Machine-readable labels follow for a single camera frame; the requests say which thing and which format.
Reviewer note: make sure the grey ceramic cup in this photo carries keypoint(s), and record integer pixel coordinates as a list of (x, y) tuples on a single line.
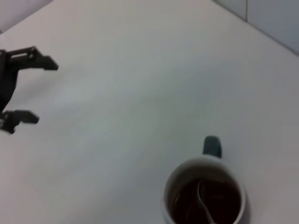
[(212, 146)]

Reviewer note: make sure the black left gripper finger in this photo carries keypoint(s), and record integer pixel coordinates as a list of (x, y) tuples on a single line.
[(28, 116), (47, 62)]

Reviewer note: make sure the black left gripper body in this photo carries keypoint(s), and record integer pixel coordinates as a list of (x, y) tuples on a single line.
[(5, 84)]

